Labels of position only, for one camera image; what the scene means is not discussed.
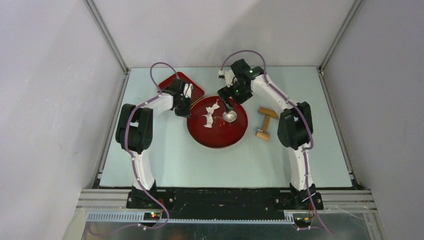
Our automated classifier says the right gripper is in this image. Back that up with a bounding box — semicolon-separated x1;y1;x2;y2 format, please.
218;80;254;113

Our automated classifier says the small metal cup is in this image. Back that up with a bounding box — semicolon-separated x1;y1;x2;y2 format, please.
222;110;238;123

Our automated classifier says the round red plate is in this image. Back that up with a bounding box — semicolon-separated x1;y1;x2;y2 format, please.
187;95;248;149

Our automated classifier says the wooden dough roller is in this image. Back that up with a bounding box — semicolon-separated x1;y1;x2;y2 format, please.
255;107;279;141

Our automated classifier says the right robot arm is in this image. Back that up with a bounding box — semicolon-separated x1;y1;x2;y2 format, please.
217;59;315;209

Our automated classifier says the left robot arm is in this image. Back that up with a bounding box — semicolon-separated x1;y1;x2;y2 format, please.
115;78;194;208

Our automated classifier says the white dough ball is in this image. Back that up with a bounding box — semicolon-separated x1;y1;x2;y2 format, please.
203;99;220;128

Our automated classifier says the rectangular red tray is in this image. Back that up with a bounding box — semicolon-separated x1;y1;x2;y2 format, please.
158;72;205;104

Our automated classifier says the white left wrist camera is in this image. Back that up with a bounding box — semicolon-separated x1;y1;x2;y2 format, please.
183;83;194;99

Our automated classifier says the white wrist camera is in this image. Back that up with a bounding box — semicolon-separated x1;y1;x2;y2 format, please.
183;83;194;99
218;69;235;88

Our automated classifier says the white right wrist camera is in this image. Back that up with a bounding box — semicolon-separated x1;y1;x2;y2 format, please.
218;69;235;88

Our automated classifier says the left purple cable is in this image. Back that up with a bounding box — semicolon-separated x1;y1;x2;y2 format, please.
86;61;186;237

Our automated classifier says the purple cable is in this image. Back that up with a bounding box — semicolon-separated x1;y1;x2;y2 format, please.
220;49;333;234
86;61;186;237

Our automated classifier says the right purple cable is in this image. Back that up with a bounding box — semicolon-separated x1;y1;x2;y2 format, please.
220;49;333;234

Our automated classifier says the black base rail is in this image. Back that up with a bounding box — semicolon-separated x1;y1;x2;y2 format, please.
126;186;324;221

